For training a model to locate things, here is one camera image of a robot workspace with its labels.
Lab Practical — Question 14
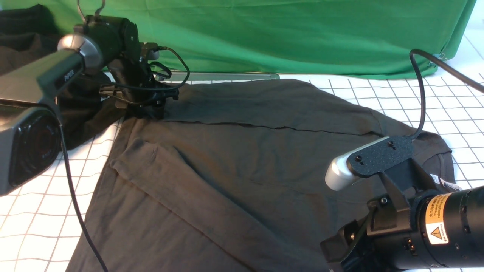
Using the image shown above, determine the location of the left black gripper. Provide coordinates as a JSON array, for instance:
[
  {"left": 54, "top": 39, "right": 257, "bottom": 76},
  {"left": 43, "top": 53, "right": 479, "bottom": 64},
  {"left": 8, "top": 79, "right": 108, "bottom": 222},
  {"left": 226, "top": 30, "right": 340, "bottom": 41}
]
[{"left": 99, "top": 57, "right": 179, "bottom": 119}]

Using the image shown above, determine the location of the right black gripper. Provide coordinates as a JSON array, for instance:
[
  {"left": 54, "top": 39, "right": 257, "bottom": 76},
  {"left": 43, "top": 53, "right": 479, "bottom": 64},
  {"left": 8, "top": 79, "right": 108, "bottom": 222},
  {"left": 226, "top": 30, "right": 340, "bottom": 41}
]
[{"left": 320, "top": 195, "right": 424, "bottom": 272}]

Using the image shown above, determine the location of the gray long-sleeve top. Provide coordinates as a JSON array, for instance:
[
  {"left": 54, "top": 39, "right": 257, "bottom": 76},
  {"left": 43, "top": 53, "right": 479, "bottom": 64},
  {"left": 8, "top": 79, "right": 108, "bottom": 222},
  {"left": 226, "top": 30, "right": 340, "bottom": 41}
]
[{"left": 65, "top": 79, "right": 456, "bottom": 272}]

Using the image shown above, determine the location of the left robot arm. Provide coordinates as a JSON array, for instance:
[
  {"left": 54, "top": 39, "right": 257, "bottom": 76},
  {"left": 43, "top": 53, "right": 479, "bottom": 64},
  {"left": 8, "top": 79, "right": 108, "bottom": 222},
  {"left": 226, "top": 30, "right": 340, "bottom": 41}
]
[{"left": 1, "top": 13, "right": 183, "bottom": 196}]

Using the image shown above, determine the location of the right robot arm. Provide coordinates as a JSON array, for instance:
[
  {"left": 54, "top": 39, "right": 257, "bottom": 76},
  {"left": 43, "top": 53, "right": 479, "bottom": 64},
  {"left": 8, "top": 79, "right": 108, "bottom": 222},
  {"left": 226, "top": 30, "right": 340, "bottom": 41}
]
[{"left": 320, "top": 187, "right": 483, "bottom": 272}]

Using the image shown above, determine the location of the pile of dark clothes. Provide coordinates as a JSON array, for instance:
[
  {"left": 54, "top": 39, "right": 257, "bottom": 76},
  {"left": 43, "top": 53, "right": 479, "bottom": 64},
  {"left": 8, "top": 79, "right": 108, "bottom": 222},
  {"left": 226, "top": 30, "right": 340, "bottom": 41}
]
[{"left": 0, "top": 5, "right": 126, "bottom": 150}]

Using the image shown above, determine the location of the green backdrop cloth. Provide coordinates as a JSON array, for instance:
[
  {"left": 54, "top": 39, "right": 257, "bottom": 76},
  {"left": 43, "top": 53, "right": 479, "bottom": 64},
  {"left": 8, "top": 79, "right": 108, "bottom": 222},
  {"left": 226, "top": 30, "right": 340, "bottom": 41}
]
[{"left": 0, "top": 0, "right": 477, "bottom": 80}]

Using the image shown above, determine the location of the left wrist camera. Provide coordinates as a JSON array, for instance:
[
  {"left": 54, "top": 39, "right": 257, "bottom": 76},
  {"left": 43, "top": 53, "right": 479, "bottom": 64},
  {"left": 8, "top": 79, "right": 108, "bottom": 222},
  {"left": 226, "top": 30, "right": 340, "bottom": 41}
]
[{"left": 140, "top": 42, "right": 160, "bottom": 61}]

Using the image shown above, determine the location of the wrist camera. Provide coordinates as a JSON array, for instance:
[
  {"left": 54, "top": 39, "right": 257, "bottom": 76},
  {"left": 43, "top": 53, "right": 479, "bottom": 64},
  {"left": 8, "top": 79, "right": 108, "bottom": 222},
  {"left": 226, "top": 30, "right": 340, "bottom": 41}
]
[
  {"left": 324, "top": 136, "right": 439, "bottom": 209},
  {"left": 140, "top": 42, "right": 160, "bottom": 61}
]

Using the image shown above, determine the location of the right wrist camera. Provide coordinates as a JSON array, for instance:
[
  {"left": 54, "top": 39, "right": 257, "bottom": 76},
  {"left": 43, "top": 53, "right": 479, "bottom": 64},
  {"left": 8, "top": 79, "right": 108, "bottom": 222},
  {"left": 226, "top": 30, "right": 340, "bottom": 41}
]
[{"left": 324, "top": 136, "right": 439, "bottom": 209}]

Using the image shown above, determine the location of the right black cable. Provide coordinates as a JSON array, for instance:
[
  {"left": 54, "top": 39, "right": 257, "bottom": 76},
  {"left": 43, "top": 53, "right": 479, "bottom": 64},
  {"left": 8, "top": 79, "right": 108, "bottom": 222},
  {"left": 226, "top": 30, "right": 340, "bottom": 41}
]
[{"left": 409, "top": 49, "right": 484, "bottom": 140}]

